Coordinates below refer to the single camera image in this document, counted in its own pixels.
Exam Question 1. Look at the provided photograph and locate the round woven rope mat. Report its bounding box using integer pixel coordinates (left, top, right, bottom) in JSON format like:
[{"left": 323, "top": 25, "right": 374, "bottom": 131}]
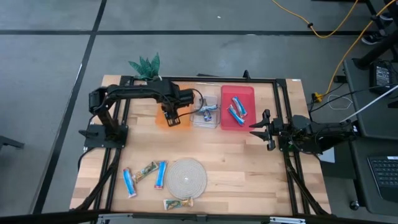
[{"left": 165, "top": 157, "right": 208, "bottom": 202}]

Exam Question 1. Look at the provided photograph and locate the green artificial plant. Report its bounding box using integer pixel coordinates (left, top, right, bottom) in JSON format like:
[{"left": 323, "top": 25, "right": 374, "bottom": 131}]
[{"left": 128, "top": 52, "right": 162, "bottom": 80}]

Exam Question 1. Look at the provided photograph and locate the thin white cable loop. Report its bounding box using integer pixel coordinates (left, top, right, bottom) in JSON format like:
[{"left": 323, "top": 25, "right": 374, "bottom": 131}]
[{"left": 326, "top": 94, "right": 354, "bottom": 111}]

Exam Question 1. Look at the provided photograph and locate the black power cable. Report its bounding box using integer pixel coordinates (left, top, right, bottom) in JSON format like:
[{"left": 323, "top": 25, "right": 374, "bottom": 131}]
[{"left": 306, "top": 83, "right": 398, "bottom": 114}]

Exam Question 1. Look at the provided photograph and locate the orange plastic tray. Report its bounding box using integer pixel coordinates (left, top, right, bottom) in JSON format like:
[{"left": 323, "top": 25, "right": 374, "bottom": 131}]
[{"left": 154, "top": 83, "right": 193, "bottom": 131}]

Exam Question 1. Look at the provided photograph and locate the blue Chewy granola bar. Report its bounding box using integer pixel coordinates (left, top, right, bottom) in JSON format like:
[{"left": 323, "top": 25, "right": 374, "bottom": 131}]
[
  {"left": 195, "top": 104, "right": 219, "bottom": 113},
  {"left": 201, "top": 98, "right": 214, "bottom": 123}
]

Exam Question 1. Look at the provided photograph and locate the thick white cable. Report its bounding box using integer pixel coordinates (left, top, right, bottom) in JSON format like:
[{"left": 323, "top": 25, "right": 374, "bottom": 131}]
[{"left": 340, "top": 91, "right": 398, "bottom": 123}]

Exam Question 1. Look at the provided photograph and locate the dark chair base leg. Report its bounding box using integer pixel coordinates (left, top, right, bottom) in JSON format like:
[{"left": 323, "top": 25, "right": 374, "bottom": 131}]
[{"left": 0, "top": 134, "right": 25, "bottom": 151}]

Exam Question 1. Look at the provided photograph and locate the light blue red-tipped bar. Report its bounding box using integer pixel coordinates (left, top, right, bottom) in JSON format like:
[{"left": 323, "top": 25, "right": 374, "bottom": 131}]
[
  {"left": 154, "top": 160, "right": 169, "bottom": 190},
  {"left": 226, "top": 104, "right": 246, "bottom": 127},
  {"left": 122, "top": 167, "right": 137, "bottom": 199},
  {"left": 231, "top": 95, "right": 249, "bottom": 118}
]

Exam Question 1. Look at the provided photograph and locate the silver aluminium bracket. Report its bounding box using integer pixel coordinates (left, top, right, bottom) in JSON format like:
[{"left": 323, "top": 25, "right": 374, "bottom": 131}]
[
  {"left": 269, "top": 217, "right": 306, "bottom": 224},
  {"left": 96, "top": 213, "right": 135, "bottom": 224}
]

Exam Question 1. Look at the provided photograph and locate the black power adapter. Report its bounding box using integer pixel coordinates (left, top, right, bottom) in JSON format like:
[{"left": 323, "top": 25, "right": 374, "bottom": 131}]
[{"left": 369, "top": 60, "right": 393, "bottom": 94}]

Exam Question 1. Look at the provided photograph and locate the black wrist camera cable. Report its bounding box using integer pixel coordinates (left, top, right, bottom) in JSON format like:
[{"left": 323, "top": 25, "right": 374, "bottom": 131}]
[{"left": 178, "top": 88, "right": 205, "bottom": 119}]

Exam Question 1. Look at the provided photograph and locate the yellow power cable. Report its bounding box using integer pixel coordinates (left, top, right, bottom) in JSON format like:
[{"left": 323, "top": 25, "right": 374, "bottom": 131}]
[
  {"left": 271, "top": 0, "right": 360, "bottom": 40},
  {"left": 314, "top": 0, "right": 398, "bottom": 102}
]

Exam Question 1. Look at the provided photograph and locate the dark grey desk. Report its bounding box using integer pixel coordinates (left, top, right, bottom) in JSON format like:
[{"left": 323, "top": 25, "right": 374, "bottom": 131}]
[{"left": 341, "top": 57, "right": 398, "bottom": 217}]

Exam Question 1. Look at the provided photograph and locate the white paper sheet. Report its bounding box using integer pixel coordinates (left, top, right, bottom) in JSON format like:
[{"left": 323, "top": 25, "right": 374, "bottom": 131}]
[{"left": 318, "top": 146, "right": 336, "bottom": 164}]

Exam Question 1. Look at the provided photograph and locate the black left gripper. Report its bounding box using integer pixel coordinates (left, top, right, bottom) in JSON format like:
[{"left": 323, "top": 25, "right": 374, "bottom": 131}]
[{"left": 158, "top": 81, "right": 196, "bottom": 128}]

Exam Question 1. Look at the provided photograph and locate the clear plastic bin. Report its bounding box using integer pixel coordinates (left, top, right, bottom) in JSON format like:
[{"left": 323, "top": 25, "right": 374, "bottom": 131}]
[{"left": 190, "top": 82, "right": 222, "bottom": 129}]

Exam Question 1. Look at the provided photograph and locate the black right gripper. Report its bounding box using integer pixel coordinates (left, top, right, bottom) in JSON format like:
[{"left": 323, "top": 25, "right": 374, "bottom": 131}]
[{"left": 249, "top": 109, "right": 285, "bottom": 152}]

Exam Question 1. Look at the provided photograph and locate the black aluminium rig frame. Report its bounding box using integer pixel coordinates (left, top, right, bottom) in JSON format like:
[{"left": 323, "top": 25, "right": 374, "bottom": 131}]
[{"left": 0, "top": 70, "right": 398, "bottom": 224}]

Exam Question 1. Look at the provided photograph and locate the red plastic tray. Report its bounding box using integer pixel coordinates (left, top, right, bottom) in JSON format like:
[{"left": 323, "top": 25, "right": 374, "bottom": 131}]
[{"left": 220, "top": 85, "right": 256, "bottom": 131}]

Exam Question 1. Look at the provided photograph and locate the black computer keyboard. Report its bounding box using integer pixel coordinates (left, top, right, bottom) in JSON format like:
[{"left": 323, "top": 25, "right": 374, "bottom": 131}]
[{"left": 367, "top": 155, "right": 398, "bottom": 203}]

